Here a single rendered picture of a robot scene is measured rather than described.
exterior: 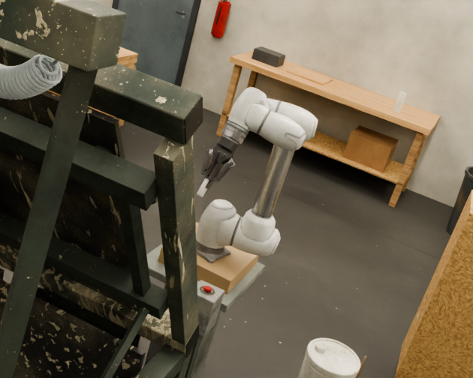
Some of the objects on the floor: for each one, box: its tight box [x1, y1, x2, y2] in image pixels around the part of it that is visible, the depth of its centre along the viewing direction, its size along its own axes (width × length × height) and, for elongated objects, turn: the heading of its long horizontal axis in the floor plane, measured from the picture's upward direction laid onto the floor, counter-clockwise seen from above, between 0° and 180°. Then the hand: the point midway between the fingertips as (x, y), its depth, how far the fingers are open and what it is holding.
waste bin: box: [447, 167, 473, 236], centre depth 649 cm, size 52×52×65 cm
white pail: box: [298, 338, 366, 378], centre depth 363 cm, size 32×30×47 cm
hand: (203, 187), depth 246 cm, fingers closed
